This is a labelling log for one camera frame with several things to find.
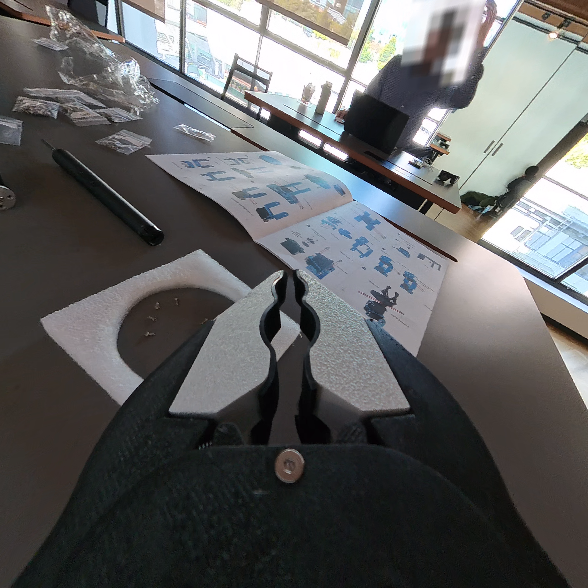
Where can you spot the black laptop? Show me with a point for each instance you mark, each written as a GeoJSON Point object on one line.
{"type": "Point", "coordinates": [374, 124]}

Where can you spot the instruction booklet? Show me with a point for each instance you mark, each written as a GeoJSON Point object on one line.
{"type": "Point", "coordinates": [275, 216]}

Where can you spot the dark desk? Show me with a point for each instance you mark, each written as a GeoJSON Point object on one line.
{"type": "Point", "coordinates": [482, 367]}

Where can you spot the wooden edged desk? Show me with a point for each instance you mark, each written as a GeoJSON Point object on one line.
{"type": "Point", "coordinates": [321, 121]}

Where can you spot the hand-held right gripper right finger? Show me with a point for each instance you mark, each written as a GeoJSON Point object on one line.
{"type": "Point", "coordinates": [353, 363]}

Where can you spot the crumpled clear plastic wrap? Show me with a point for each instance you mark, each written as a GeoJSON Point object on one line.
{"type": "Point", "coordinates": [105, 78]}

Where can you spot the metal frame chair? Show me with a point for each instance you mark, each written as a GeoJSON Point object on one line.
{"type": "Point", "coordinates": [237, 64]}

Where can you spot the small black device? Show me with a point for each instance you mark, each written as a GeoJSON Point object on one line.
{"type": "Point", "coordinates": [448, 178]}

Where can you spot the frosted glass doors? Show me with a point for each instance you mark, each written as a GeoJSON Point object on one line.
{"type": "Point", "coordinates": [514, 115]}

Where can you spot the black servo motor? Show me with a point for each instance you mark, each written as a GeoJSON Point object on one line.
{"type": "Point", "coordinates": [5, 198]}

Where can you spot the glass cup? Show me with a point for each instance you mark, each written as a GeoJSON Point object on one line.
{"type": "Point", "coordinates": [307, 94]}

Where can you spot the white bottle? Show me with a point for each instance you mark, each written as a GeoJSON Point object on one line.
{"type": "Point", "coordinates": [322, 101]}

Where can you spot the white foam pad with hole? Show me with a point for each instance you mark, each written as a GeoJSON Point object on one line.
{"type": "Point", "coordinates": [82, 330]}

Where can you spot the cluster of small screws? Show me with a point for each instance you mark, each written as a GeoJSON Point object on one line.
{"type": "Point", "coordinates": [158, 304]}

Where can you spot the track spot light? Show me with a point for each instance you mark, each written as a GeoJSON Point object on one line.
{"type": "Point", "coordinates": [553, 33]}

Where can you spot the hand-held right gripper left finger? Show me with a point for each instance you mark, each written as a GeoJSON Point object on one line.
{"type": "Point", "coordinates": [220, 367]}

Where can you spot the large window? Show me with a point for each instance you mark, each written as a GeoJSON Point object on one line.
{"type": "Point", "coordinates": [220, 41]}
{"type": "Point", "coordinates": [551, 229]}

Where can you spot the spread of screw packets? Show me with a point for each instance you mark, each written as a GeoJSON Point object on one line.
{"type": "Point", "coordinates": [124, 140]}

